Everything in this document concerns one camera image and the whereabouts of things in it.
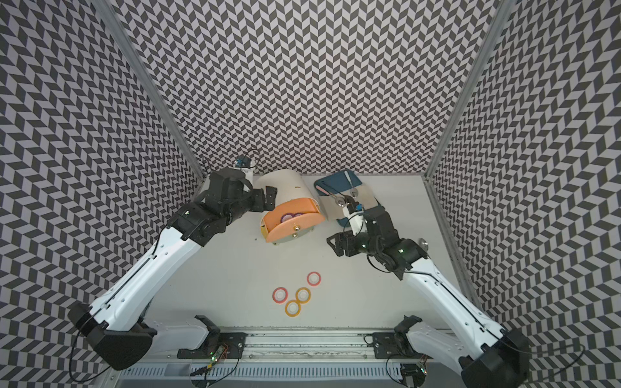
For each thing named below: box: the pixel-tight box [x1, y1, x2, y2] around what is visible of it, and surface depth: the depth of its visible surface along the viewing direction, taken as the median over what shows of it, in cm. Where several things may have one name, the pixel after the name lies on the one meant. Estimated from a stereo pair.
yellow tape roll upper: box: [295, 286, 312, 304], surface depth 84 cm
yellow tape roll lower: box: [284, 299, 302, 318], surface depth 82 cm
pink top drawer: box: [262, 197, 326, 243], surface depth 79 cm
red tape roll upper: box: [306, 271, 322, 287], surface depth 88 cm
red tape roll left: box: [271, 286, 289, 304], surface depth 84 cm
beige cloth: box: [319, 184, 381, 221], surface depth 112 cm
